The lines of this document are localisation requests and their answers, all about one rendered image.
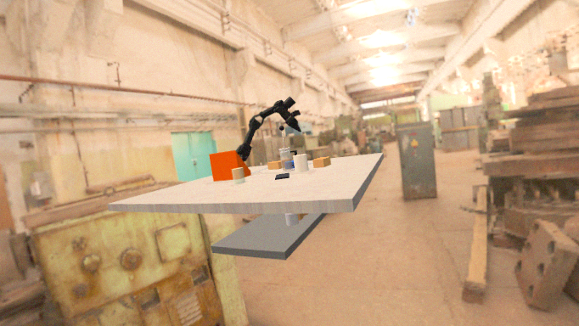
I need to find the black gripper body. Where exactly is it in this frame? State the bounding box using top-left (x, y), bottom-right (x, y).
top-left (281, 110), bottom-right (295, 125)

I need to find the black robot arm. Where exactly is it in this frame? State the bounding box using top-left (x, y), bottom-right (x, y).
top-left (236, 96), bottom-right (301, 161)

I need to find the grey flat shelf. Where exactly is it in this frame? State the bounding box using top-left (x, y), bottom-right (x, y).
top-left (211, 213), bottom-right (327, 260)

